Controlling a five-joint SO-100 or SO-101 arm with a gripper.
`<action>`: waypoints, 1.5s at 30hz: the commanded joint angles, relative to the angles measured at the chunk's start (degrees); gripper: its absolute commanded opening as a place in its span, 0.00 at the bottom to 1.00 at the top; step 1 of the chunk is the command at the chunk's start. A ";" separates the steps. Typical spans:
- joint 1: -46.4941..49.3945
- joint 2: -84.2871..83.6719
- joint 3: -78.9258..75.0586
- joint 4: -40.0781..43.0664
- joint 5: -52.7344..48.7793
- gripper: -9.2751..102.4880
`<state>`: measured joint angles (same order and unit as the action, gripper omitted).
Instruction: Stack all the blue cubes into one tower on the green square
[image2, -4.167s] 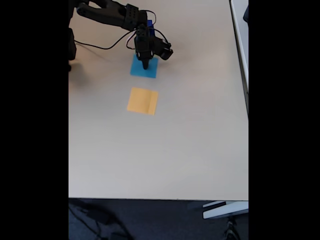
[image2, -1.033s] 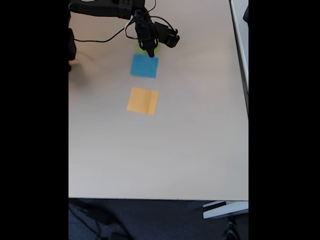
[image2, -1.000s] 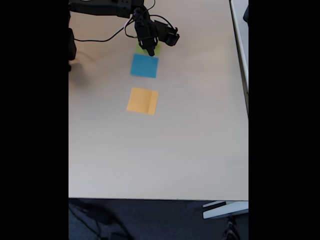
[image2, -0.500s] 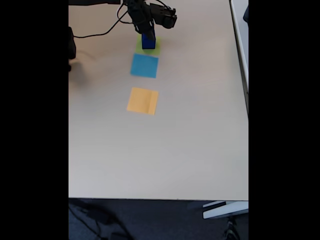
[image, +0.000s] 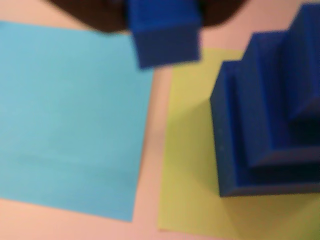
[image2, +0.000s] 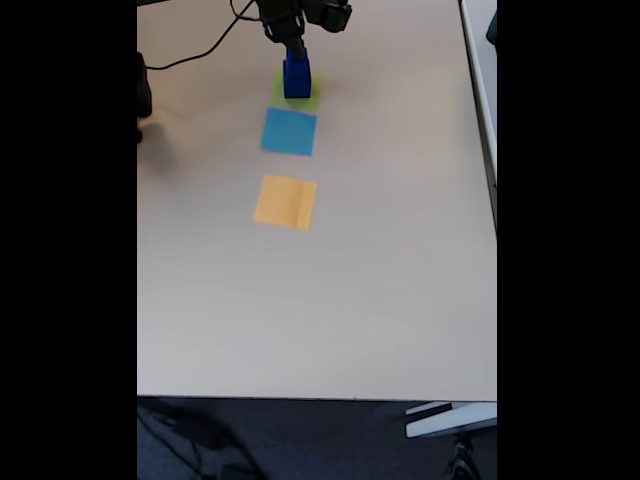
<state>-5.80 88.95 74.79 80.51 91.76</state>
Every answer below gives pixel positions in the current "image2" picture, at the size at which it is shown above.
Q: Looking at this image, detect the black camera box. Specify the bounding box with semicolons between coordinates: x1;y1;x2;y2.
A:
305;0;353;34

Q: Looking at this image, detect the black stand leg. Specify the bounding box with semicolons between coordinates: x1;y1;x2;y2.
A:
447;432;481;480

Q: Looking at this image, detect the light blue paper square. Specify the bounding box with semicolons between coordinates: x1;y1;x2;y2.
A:
259;106;319;158

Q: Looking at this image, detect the green paper square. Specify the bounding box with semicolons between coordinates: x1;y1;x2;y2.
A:
269;68;324;112

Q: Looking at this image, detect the large blue cube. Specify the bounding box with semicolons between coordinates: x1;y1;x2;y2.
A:
282;60;312;100

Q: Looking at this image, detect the black floor cable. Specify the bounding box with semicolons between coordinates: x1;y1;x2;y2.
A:
137;402;261;480

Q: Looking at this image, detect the orange paper square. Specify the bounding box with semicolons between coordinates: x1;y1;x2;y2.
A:
252;173;320;232

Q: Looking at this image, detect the long black cable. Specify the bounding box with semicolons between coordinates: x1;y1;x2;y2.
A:
146;0;264;71

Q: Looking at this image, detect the medium blue cube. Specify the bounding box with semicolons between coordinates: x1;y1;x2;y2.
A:
285;48;310;82

